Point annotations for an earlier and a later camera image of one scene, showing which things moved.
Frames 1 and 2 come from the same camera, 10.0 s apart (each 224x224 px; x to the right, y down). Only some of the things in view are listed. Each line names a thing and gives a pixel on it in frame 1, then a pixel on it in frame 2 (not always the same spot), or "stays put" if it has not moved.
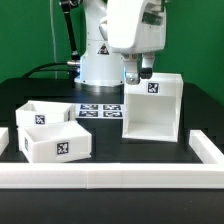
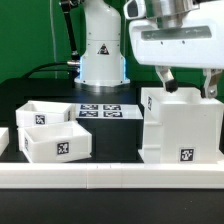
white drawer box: x=35 y=113 stays put
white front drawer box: x=54 y=142 stays put
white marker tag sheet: x=100 y=111 stays put
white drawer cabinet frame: x=152 y=107 to x=181 y=127
